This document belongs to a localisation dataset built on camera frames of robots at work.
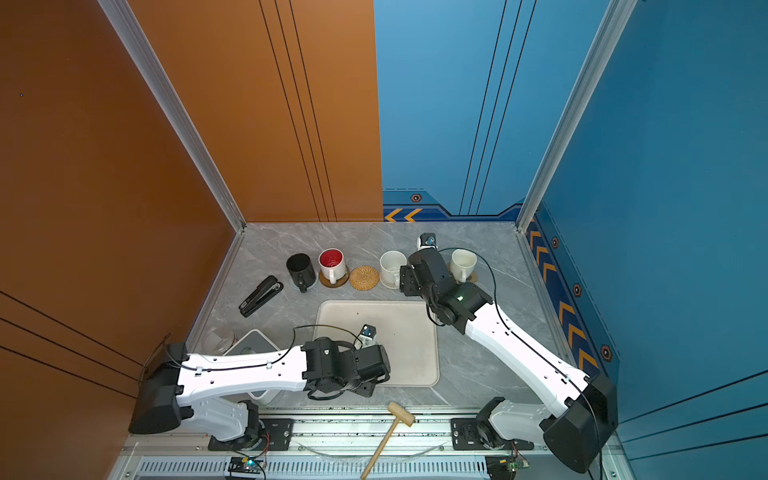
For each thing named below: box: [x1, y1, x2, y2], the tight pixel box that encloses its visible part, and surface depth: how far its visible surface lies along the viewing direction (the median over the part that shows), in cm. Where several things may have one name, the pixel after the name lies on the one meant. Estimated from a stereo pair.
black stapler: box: [238, 275, 284, 318], surface depth 98 cm
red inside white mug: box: [318, 248, 346, 285], surface depth 100 cm
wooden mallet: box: [361, 402, 416, 480], surface depth 75 cm
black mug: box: [286, 252, 316, 293], surface depth 98 cm
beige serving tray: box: [312, 301, 440, 387], surface depth 96 cm
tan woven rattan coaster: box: [349, 265, 379, 291], surface depth 105 cm
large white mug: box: [379, 250, 407, 290], surface depth 101 cm
